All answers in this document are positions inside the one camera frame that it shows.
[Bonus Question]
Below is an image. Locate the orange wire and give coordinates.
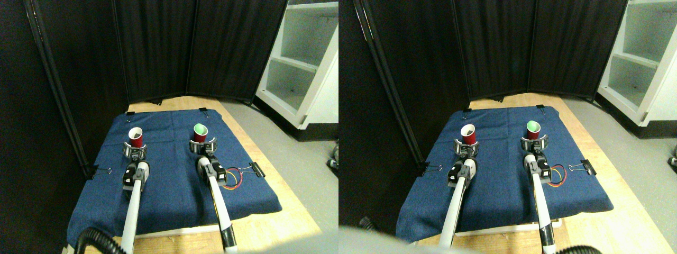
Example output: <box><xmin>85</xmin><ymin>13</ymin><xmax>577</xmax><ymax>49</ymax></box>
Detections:
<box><xmin>222</xmin><ymin>167</ymin><xmax>244</xmax><ymax>190</ymax></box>
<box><xmin>550</xmin><ymin>164</ymin><xmax>568</xmax><ymax>187</ymax></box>

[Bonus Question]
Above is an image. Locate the black curtain stand pole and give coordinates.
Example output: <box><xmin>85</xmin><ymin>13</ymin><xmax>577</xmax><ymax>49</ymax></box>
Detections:
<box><xmin>353</xmin><ymin>0</ymin><xmax>425</xmax><ymax>166</ymax></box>
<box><xmin>22</xmin><ymin>0</ymin><xmax>95</xmax><ymax>179</ymax></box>

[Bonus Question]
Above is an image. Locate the white shelf unit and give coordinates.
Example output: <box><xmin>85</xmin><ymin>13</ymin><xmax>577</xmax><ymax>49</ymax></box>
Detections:
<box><xmin>597</xmin><ymin>0</ymin><xmax>677</xmax><ymax>128</ymax></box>
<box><xmin>255</xmin><ymin>0</ymin><xmax>339</xmax><ymax>130</ymax></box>

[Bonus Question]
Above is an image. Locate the dark blue cloth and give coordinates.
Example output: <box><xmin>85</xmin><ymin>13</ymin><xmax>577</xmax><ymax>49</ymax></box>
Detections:
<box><xmin>395</xmin><ymin>105</ymin><xmax>614</xmax><ymax>243</ymax></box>
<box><xmin>66</xmin><ymin>107</ymin><xmax>282</xmax><ymax>252</ymax></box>

